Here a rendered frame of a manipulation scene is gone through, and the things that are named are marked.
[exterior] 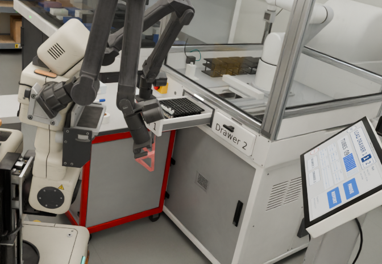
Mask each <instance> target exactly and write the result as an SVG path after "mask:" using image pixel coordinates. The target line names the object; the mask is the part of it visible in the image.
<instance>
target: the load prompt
mask: <svg viewBox="0 0 382 264"><path fill-rule="evenodd" d="M350 137H351V140H352V142H353V145H354V148H355V151H356V154H357V156H358V159H359V163H360V166H361V168H362V170H363V169H365V168H367V167H369V166H370V165H372V164H374V163H376V162H377V161H376V159H375V157H374V154H373V152H372V150H371V148H370V145H369V143H368V141H367V138H366V136H365V133H364V131H363V129H362V127H360V128H358V129H356V130H354V131H353V132H351V133H350Z"/></svg>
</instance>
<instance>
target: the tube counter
mask: <svg viewBox="0 0 382 264"><path fill-rule="evenodd" d="M341 156H342V160H343V164H344V169H345V171H346V175H347V178H349V177H350V176H352V175H354V174H356V173H358V172H359V169H358V166H357V164H356V160H355V157H354V154H353V152H352V148H349V149H348V150H346V151H344V152H342V153H341Z"/></svg>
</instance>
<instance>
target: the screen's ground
mask: <svg viewBox="0 0 382 264"><path fill-rule="evenodd" d="M356 127H357V128H360V127H362V129H363V131H364V133H365V136H366V138H367V141H368V143H369V145H370V148H371V150H372V152H373V154H374V157H375V159H376V161H377V162H376V163H374V164H372V165H370V166H369V167H367V168H365V169H363V170H362V168H361V166H360V163H359V159H358V156H357V154H356V151H355V148H354V145H353V142H352V140H351V137H350V134H347V132H346V130H345V131H343V132H341V133H340V134H338V135H336V136H335V137H333V138H331V139H330V140H328V141H327V142H325V143H323V144H321V145H320V146H319V150H320V151H321V150H322V149H324V148H325V147H327V146H329V145H331V144H332V143H334V142H335V143H336V146H337V149H338V154H339V158H340V161H341V165H342V169H343V173H344V178H345V179H344V180H343V181H341V182H339V183H338V184H336V185H334V186H332V187H330V188H328V189H326V190H325V191H324V188H323V181H322V174H321V167H320V162H319V156H318V152H317V153H315V154H313V155H312V156H310V152H308V153H306V154H305V155H304V158H305V171H306V183H307V191H308V204H309V216H310V221H311V220H313V219H315V218H317V217H319V216H321V215H324V214H325V213H327V212H329V211H331V210H333V209H335V208H337V207H339V206H341V205H342V204H344V203H346V202H348V201H350V200H352V199H354V198H356V197H358V196H360V195H362V194H364V193H366V192H368V191H370V190H371V189H373V188H375V187H377V186H379V185H381V184H382V165H381V163H380V160H379V158H378V155H377V153H376V151H375V149H374V147H373V144H372V142H371V140H370V138H369V136H368V133H367V131H366V128H365V127H364V125H363V122H362V121H360V122H358V123H357V124H356ZM349 148H352V152H353V154H354V157H355V160H356V164H357V166H358V169H359V172H358V173H356V174H354V175H352V176H350V177H349V178H347V175H346V171H345V169H344V164H343V160H342V156H341V153H342V152H344V151H346V150H348V149H349ZM316 155H317V158H318V165H319V166H318V167H316V168H314V169H312V170H310V171H309V172H308V165H307V160H309V159H310V158H312V157H314V156H316ZM318 168H319V173H320V177H321V180H320V181H318V182H317V183H315V184H313V185H311V186H309V177H308V174H309V173H311V172H312V171H314V170H316V169H318ZM352 178H355V180H356V183H357V186H358V189H359V193H360V194H358V195H356V196H354V197H352V198H350V199H348V200H346V196H345V193H344V189H343V183H345V182H347V181H349V180H351V179H352ZM337 186H338V187H339V191H340V195H341V199H342V203H340V204H338V205H337V206H335V207H333V208H331V209H329V204H328V199H327V192H328V191H330V190H332V189H334V188H336V187H337Z"/></svg>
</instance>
